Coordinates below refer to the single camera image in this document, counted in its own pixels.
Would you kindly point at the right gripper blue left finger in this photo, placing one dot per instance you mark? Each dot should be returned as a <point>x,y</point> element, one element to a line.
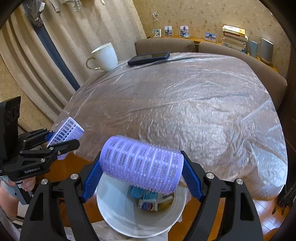
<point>92,180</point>

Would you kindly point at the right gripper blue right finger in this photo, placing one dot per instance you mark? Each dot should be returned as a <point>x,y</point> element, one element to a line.
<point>191,179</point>

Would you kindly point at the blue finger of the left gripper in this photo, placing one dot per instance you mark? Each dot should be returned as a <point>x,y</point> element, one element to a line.
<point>49,136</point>
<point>65,147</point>

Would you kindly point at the purple roller clip cover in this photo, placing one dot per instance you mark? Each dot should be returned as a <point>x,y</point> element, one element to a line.
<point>69,130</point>

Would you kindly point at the purple hair roller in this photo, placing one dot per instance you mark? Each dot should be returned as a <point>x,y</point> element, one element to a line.
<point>150,167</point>

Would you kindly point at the white trash bin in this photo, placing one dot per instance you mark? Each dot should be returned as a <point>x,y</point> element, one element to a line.
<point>121,212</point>

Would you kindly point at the person's hand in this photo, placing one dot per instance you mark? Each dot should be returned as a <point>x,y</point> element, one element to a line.
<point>27,184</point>

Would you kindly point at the grey rug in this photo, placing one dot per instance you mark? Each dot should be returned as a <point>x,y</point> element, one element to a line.
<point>9,226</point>

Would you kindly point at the beige curtain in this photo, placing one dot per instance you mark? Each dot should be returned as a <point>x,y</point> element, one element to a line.
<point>46,45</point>

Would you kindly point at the dark blue smartphone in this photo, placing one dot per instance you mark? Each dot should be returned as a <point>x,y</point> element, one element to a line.
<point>148,58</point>

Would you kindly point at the photo card landscape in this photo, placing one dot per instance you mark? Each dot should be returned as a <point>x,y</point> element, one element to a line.
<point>210,37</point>

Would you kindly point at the light blue box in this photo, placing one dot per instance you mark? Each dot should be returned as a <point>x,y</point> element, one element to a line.
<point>253,48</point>

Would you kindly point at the photo card far left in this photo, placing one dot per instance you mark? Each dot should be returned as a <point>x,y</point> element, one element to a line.
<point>156,33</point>

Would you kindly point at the photo card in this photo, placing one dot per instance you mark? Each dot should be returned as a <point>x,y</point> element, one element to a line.
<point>184,31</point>
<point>156,33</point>
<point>168,31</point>

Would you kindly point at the stack of books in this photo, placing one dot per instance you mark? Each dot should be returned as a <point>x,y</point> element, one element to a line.
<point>235,38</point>

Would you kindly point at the grey cylindrical speaker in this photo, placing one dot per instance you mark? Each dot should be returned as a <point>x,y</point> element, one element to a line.
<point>266,51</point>

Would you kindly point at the white gold-handled mug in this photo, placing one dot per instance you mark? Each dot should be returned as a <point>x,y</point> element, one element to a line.
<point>106,57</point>

